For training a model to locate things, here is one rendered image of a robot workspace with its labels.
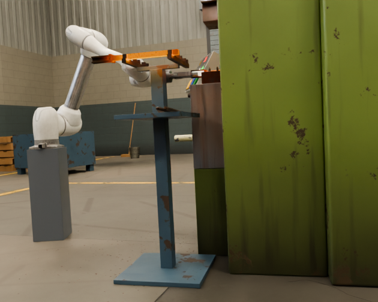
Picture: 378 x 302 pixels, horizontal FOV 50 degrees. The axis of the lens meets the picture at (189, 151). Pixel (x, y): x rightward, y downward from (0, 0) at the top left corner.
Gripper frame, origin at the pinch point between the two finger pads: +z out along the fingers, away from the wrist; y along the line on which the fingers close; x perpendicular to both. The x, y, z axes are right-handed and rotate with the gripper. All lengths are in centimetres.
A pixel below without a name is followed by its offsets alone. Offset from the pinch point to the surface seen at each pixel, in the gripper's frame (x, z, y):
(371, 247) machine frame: -83, 79, 59
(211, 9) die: 33.5, 10.5, 7.6
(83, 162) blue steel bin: -81, -294, -420
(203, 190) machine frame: -65, 4, 22
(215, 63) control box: 12.0, 3.8, -42.9
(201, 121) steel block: -28.1, 4.6, 22.1
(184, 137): -37, -19, -35
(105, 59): 2, -32, 58
